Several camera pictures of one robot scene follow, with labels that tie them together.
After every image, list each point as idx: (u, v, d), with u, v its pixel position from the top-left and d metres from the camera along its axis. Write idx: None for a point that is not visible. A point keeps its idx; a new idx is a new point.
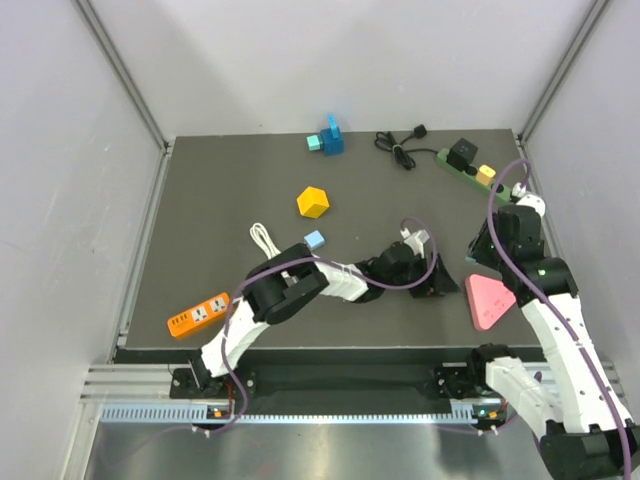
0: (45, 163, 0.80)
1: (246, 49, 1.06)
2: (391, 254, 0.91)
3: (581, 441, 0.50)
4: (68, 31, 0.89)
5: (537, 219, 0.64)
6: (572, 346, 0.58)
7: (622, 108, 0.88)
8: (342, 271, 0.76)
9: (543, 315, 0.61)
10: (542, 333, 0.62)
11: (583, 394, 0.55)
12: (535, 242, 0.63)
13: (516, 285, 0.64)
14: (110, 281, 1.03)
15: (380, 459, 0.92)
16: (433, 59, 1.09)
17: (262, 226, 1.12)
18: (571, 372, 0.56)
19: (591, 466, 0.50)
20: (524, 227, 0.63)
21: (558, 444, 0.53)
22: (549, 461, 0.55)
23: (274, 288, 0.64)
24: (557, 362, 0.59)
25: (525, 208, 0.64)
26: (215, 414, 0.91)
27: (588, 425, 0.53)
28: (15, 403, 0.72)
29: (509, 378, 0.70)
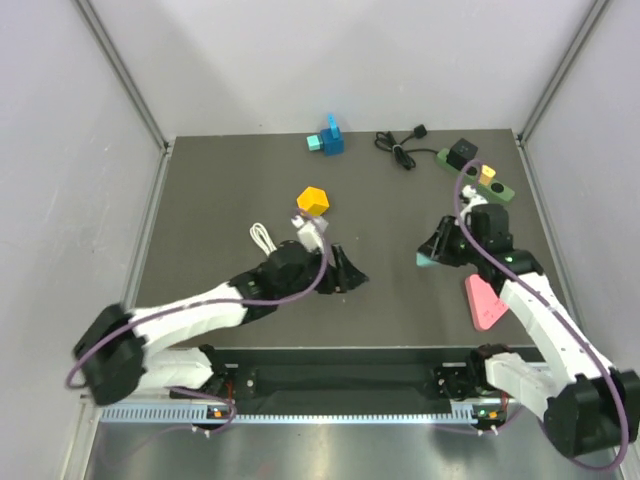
0: (45, 162, 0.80)
1: (246, 48, 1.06)
2: (278, 257, 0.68)
3: (571, 392, 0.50)
4: (68, 30, 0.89)
5: (506, 214, 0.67)
6: (547, 311, 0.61)
7: (622, 107, 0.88)
8: (185, 311, 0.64)
9: (514, 292, 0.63)
10: (521, 311, 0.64)
11: (564, 351, 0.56)
12: (505, 236, 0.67)
13: (490, 276, 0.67)
14: (110, 281, 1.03)
15: (380, 459, 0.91)
16: (433, 59, 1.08)
17: (262, 226, 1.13)
18: (551, 336, 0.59)
19: (590, 415, 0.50)
20: (494, 222, 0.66)
21: (557, 411, 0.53)
22: (557, 438, 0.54)
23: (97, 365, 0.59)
24: (538, 331, 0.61)
25: (495, 206, 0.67)
26: (215, 414, 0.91)
27: (575, 375, 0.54)
28: (15, 402, 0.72)
29: (509, 370, 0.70)
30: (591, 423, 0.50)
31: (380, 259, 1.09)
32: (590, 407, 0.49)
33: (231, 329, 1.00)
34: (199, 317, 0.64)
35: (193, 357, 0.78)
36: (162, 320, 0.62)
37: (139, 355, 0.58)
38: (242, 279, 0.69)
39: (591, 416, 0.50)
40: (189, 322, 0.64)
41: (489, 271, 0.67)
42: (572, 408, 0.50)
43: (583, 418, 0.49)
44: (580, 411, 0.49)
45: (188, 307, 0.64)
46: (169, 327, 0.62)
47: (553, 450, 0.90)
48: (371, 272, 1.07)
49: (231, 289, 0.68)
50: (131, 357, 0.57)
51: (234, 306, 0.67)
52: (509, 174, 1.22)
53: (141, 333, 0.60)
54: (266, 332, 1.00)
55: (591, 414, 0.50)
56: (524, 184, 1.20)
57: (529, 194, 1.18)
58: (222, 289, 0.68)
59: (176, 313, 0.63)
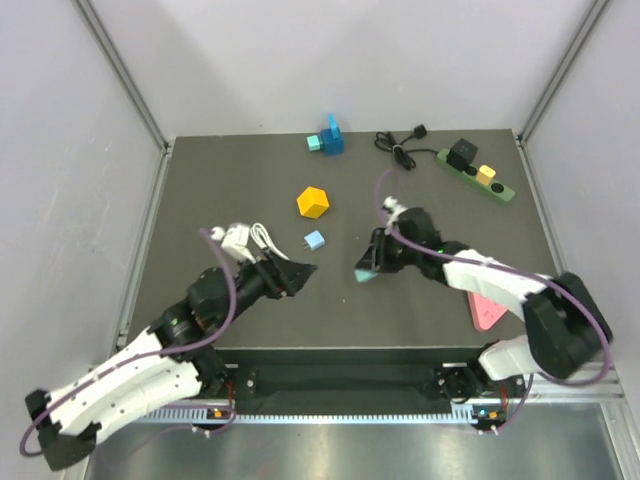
0: (45, 162, 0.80)
1: (246, 49, 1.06)
2: (197, 290, 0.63)
3: (531, 309, 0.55)
4: (68, 31, 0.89)
5: (429, 217, 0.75)
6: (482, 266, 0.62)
7: (621, 108, 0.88)
8: (98, 383, 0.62)
9: (452, 270, 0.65)
10: (470, 283, 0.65)
11: (511, 285, 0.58)
12: (433, 232, 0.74)
13: (434, 273, 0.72)
14: (110, 281, 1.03)
15: (380, 459, 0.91)
16: (433, 59, 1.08)
17: (262, 226, 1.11)
18: (493, 282, 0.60)
19: (555, 319, 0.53)
20: (419, 225, 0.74)
21: (541, 343, 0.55)
22: (555, 369, 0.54)
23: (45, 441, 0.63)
24: (487, 288, 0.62)
25: (416, 211, 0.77)
26: (215, 414, 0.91)
27: (523, 294, 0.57)
28: (15, 403, 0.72)
29: (500, 350, 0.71)
30: (562, 329, 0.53)
31: None
32: (549, 313, 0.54)
33: (231, 330, 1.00)
34: (117, 382, 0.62)
35: (169, 374, 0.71)
36: (76, 399, 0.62)
37: (61, 443, 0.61)
38: (166, 319, 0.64)
39: (557, 321, 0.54)
40: (103, 392, 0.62)
41: (430, 269, 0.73)
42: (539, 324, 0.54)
43: (551, 326, 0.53)
44: (543, 319, 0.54)
45: (98, 380, 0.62)
46: (84, 405, 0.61)
47: (553, 450, 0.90)
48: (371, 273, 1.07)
49: (152, 338, 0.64)
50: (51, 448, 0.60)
51: (155, 357, 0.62)
52: (509, 174, 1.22)
53: (58, 417, 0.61)
54: (266, 332, 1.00)
55: (555, 319, 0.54)
56: (524, 184, 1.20)
57: (529, 194, 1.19)
58: (143, 341, 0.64)
59: (88, 387, 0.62)
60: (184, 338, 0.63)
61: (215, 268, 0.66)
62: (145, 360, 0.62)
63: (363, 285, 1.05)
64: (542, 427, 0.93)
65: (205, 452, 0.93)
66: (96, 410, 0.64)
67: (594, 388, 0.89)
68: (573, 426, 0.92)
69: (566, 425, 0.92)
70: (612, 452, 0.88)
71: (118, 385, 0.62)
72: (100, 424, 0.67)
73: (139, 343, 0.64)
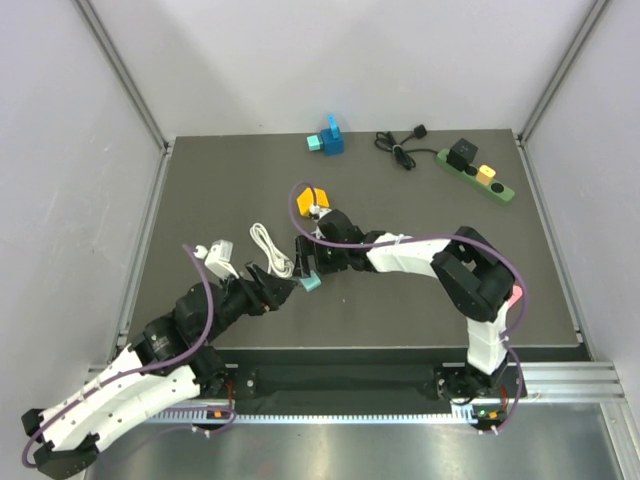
0: (45, 162, 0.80)
1: (246, 49, 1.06)
2: (186, 304, 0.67)
3: (441, 266, 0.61)
4: (68, 31, 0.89)
5: (344, 216, 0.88)
6: (398, 243, 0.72)
7: (622, 107, 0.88)
8: (84, 402, 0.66)
9: (377, 255, 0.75)
10: (394, 263, 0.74)
11: (420, 252, 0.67)
12: (352, 228, 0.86)
13: (362, 264, 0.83)
14: (110, 281, 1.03)
15: (381, 459, 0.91)
16: (433, 59, 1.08)
17: (262, 226, 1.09)
18: (407, 253, 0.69)
19: (462, 270, 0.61)
20: (338, 224, 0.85)
21: (459, 295, 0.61)
22: (478, 314, 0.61)
23: None
24: (407, 261, 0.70)
25: (331, 214, 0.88)
26: (214, 414, 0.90)
27: (431, 257, 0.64)
28: (14, 403, 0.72)
29: (476, 342, 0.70)
30: (471, 276, 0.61)
31: None
32: (455, 265, 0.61)
33: (230, 329, 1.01)
34: (102, 399, 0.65)
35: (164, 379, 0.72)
36: (66, 418, 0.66)
37: (56, 459, 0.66)
38: (147, 334, 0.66)
39: (464, 270, 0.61)
40: (90, 410, 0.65)
41: (357, 262, 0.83)
42: (449, 277, 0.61)
43: (461, 276, 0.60)
44: (453, 272, 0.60)
45: (84, 399, 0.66)
46: (73, 424, 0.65)
47: (552, 450, 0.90)
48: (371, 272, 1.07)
49: (131, 354, 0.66)
50: (48, 463, 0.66)
51: (135, 374, 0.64)
52: (510, 174, 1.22)
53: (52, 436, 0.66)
54: (266, 332, 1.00)
55: (462, 270, 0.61)
56: (524, 185, 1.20)
57: (529, 194, 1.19)
58: (125, 358, 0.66)
59: (76, 406, 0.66)
60: (164, 353, 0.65)
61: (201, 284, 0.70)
62: (125, 377, 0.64)
63: (362, 285, 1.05)
64: (541, 427, 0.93)
65: (205, 452, 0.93)
66: (90, 424, 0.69)
67: (593, 387, 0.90)
68: (573, 426, 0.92)
69: (566, 425, 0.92)
70: (612, 452, 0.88)
71: (104, 402, 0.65)
72: (97, 435, 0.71)
73: (120, 361, 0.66)
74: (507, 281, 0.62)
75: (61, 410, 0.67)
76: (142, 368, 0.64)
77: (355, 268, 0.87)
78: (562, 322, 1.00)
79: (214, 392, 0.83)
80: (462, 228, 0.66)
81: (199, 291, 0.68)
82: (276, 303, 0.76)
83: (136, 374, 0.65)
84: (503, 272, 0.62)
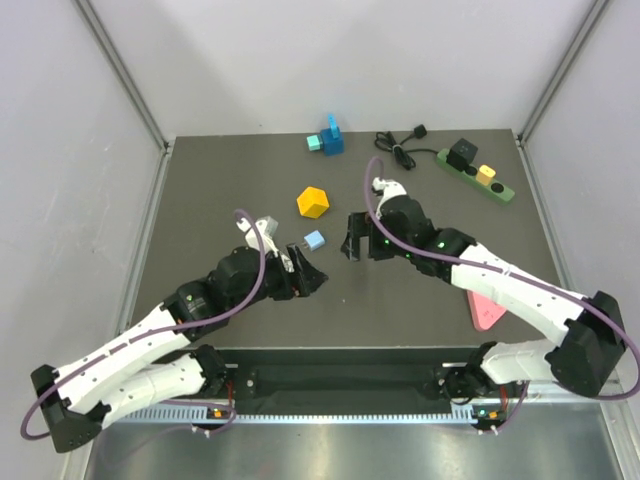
0: (45, 163, 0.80)
1: (246, 48, 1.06)
2: (230, 265, 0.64)
3: (575, 342, 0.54)
4: (68, 31, 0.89)
5: (416, 205, 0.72)
6: (507, 277, 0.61)
7: (622, 107, 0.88)
8: (110, 358, 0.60)
9: (473, 275, 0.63)
10: (485, 289, 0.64)
11: (542, 305, 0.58)
12: (424, 223, 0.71)
13: (434, 267, 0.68)
14: (110, 281, 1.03)
15: (381, 459, 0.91)
16: (433, 58, 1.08)
17: None
18: (520, 297, 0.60)
19: (597, 356, 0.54)
20: (411, 215, 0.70)
21: (576, 370, 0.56)
22: (578, 386, 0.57)
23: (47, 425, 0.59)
24: (507, 298, 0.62)
25: (401, 201, 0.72)
26: (215, 414, 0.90)
27: (564, 325, 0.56)
28: (14, 402, 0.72)
29: (505, 364, 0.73)
30: (600, 363, 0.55)
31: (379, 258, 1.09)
32: (591, 343, 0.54)
33: (230, 329, 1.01)
34: (130, 356, 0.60)
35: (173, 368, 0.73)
36: (87, 374, 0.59)
37: (69, 420, 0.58)
38: (181, 294, 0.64)
39: (596, 355, 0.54)
40: (116, 367, 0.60)
41: (430, 265, 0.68)
42: (582, 359, 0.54)
43: (594, 363, 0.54)
44: (589, 353, 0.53)
45: (110, 355, 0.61)
46: (95, 380, 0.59)
47: (553, 450, 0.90)
48: (371, 272, 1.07)
49: (165, 313, 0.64)
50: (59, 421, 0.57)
51: (168, 333, 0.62)
52: (510, 174, 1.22)
53: (66, 394, 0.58)
54: (267, 332, 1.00)
55: (597, 355, 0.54)
56: (524, 185, 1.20)
57: (529, 194, 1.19)
58: (156, 316, 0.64)
59: (99, 362, 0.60)
60: (199, 316, 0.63)
61: (247, 248, 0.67)
62: (157, 335, 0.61)
63: (362, 285, 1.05)
64: (542, 427, 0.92)
65: (205, 452, 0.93)
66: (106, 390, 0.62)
67: None
68: (574, 426, 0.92)
69: (567, 425, 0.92)
70: (612, 452, 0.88)
71: (131, 361, 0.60)
72: (108, 407, 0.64)
73: (150, 320, 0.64)
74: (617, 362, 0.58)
75: (78, 368, 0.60)
76: (176, 327, 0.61)
77: (422, 272, 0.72)
78: None
79: (213, 391, 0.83)
80: (600, 296, 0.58)
81: (248, 251, 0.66)
82: (308, 291, 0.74)
83: (169, 334, 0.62)
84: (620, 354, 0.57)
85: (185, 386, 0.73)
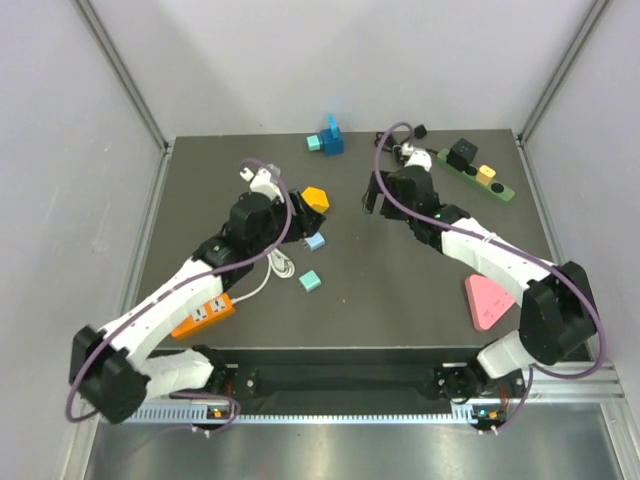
0: (46, 163, 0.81)
1: (246, 48, 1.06)
2: (241, 209, 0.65)
3: (532, 297, 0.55)
4: (68, 30, 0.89)
5: (428, 176, 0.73)
6: (486, 243, 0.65)
7: (622, 107, 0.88)
8: (158, 306, 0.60)
9: (456, 243, 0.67)
10: (468, 256, 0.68)
11: (512, 267, 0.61)
12: (431, 196, 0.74)
13: (428, 236, 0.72)
14: (110, 281, 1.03)
15: (381, 459, 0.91)
16: (433, 59, 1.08)
17: None
18: (494, 261, 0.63)
19: (555, 313, 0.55)
20: (420, 186, 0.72)
21: (536, 329, 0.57)
22: (540, 353, 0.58)
23: (96, 391, 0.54)
24: (484, 263, 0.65)
25: (415, 170, 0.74)
26: (215, 414, 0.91)
27: (525, 284, 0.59)
28: (14, 402, 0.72)
29: (497, 353, 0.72)
30: (560, 321, 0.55)
31: (380, 258, 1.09)
32: (550, 303, 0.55)
33: (230, 329, 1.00)
34: (175, 304, 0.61)
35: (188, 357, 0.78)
36: (137, 324, 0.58)
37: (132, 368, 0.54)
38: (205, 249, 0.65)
39: (555, 312, 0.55)
40: (166, 313, 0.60)
41: (425, 233, 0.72)
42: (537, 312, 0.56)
43: (551, 317, 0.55)
44: (543, 309, 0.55)
45: (157, 303, 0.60)
46: (148, 328, 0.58)
47: (553, 449, 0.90)
48: (371, 271, 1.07)
49: (196, 264, 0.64)
50: (122, 368, 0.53)
51: (208, 279, 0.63)
52: (509, 174, 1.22)
53: (120, 346, 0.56)
54: (267, 332, 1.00)
55: (555, 312, 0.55)
56: (524, 184, 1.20)
57: (529, 194, 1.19)
58: (191, 267, 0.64)
59: (148, 312, 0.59)
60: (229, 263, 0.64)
61: (251, 193, 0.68)
62: (197, 281, 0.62)
63: (363, 285, 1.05)
64: (542, 427, 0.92)
65: (205, 452, 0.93)
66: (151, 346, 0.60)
67: (590, 387, 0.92)
68: (574, 426, 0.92)
69: (566, 425, 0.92)
70: (612, 452, 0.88)
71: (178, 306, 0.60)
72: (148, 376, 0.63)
73: (184, 271, 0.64)
74: (589, 335, 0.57)
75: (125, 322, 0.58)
76: (215, 270, 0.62)
77: (419, 238, 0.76)
78: None
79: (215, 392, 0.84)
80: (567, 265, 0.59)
81: (254, 195, 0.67)
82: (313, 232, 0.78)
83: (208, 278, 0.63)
84: (590, 329, 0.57)
85: (196, 375, 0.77)
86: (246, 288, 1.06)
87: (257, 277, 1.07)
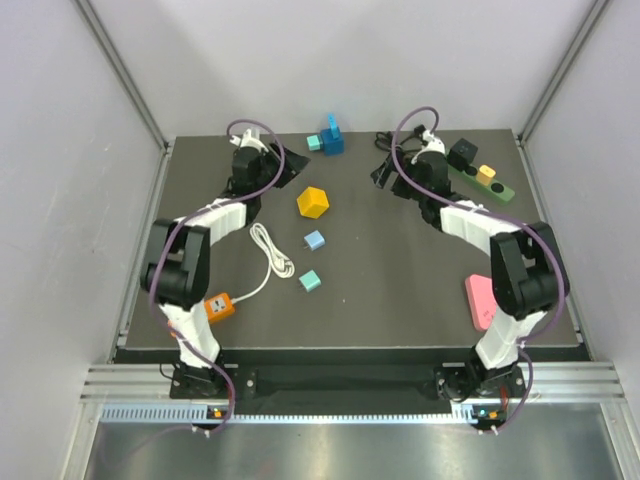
0: (46, 164, 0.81)
1: (246, 48, 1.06)
2: (239, 161, 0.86)
3: (496, 243, 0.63)
4: (69, 31, 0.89)
5: (446, 166, 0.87)
6: (474, 212, 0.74)
7: (622, 107, 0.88)
8: (211, 212, 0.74)
9: (448, 214, 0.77)
10: (459, 229, 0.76)
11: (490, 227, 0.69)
12: (443, 181, 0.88)
13: (432, 217, 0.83)
14: (110, 281, 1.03)
15: (381, 458, 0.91)
16: (433, 58, 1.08)
17: (262, 226, 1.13)
18: (478, 224, 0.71)
19: (517, 261, 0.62)
20: (437, 171, 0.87)
21: (501, 276, 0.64)
22: (507, 304, 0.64)
23: (175, 270, 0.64)
24: (470, 228, 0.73)
25: (436, 157, 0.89)
26: (215, 414, 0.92)
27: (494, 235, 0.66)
28: (14, 402, 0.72)
29: (491, 336, 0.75)
30: (521, 270, 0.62)
31: (380, 257, 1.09)
32: (511, 250, 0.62)
33: (230, 329, 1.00)
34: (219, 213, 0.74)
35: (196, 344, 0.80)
36: (201, 219, 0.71)
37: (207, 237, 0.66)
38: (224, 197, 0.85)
39: (517, 260, 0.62)
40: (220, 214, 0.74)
41: (429, 213, 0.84)
42: (500, 258, 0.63)
43: (511, 264, 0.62)
44: (504, 254, 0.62)
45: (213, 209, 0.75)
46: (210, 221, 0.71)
47: (553, 449, 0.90)
48: (371, 271, 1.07)
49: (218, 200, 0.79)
50: (203, 239, 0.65)
51: (237, 205, 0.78)
52: (509, 174, 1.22)
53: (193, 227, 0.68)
54: (267, 332, 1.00)
55: (516, 260, 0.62)
56: (524, 184, 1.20)
57: (529, 194, 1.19)
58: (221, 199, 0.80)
59: (207, 214, 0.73)
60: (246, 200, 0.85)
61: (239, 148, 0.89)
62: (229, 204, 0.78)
63: (363, 285, 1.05)
64: (541, 426, 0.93)
65: (205, 452, 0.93)
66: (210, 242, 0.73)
67: (593, 387, 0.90)
68: (574, 426, 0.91)
69: (566, 425, 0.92)
70: (612, 452, 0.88)
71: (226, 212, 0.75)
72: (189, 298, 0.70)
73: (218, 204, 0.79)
74: (554, 295, 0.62)
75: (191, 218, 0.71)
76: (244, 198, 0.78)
77: (424, 220, 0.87)
78: (562, 323, 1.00)
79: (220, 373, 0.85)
80: (540, 224, 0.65)
81: (244, 147, 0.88)
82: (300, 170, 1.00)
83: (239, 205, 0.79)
84: (554, 286, 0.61)
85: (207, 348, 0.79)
86: (246, 287, 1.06)
87: (257, 277, 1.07)
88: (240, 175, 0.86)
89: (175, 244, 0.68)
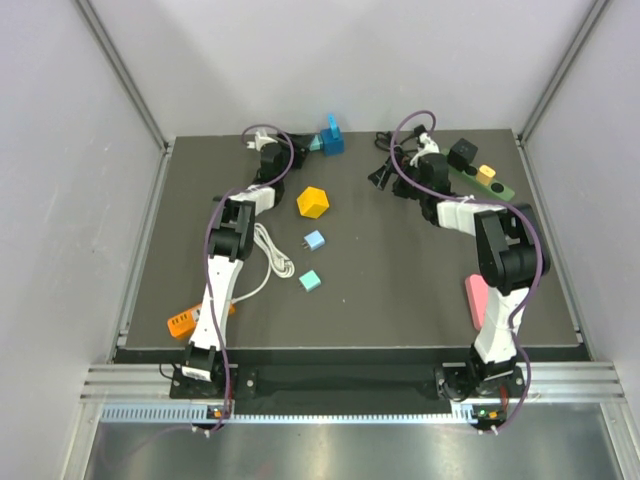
0: (44, 164, 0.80)
1: (246, 48, 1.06)
2: (267, 158, 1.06)
3: (479, 219, 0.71)
4: (68, 31, 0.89)
5: (448, 167, 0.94)
6: (465, 202, 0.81)
7: (622, 108, 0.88)
8: (250, 192, 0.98)
9: (442, 206, 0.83)
10: (453, 219, 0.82)
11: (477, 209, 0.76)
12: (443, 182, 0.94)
13: (429, 215, 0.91)
14: (110, 281, 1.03)
15: (381, 459, 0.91)
16: (433, 59, 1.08)
17: (262, 226, 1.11)
18: (466, 209, 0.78)
19: (498, 235, 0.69)
20: (437, 173, 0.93)
21: (484, 250, 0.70)
22: (491, 276, 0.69)
23: (228, 232, 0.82)
24: (460, 215, 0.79)
25: (437, 159, 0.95)
26: (215, 413, 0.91)
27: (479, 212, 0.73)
28: (13, 402, 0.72)
29: (486, 328, 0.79)
30: (502, 243, 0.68)
31: (380, 257, 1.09)
32: (492, 226, 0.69)
33: (230, 329, 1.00)
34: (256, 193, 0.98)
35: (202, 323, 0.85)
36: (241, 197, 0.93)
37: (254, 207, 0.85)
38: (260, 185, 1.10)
39: (498, 235, 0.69)
40: (257, 193, 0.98)
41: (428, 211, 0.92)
42: (482, 232, 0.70)
43: (492, 237, 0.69)
44: (487, 228, 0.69)
45: (255, 191, 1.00)
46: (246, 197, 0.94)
47: (553, 449, 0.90)
48: (371, 270, 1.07)
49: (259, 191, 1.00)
50: (251, 211, 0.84)
51: (267, 189, 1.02)
52: (509, 174, 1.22)
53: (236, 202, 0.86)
54: (267, 332, 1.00)
55: (497, 234, 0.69)
56: (524, 184, 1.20)
57: (529, 194, 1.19)
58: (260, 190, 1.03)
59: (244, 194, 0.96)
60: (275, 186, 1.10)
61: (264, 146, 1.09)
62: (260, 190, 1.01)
63: (362, 285, 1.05)
64: (542, 427, 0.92)
65: (204, 452, 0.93)
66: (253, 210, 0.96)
67: (593, 387, 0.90)
68: (574, 427, 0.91)
69: (566, 426, 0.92)
70: (612, 452, 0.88)
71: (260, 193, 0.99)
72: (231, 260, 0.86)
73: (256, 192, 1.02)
74: (534, 269, 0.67)
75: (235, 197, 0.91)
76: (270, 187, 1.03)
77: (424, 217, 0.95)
78: (561, 323, 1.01)
79: (224, 371, 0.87)
80: (522, 204, 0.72)
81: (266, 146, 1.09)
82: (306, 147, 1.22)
83: (269, 189, 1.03)
84: (533, 259, 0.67)
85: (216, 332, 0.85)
86: (246, 287, 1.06)
87: (257, 277, 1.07)
88: (267, 168, 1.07)
89: (224, 215, 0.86)
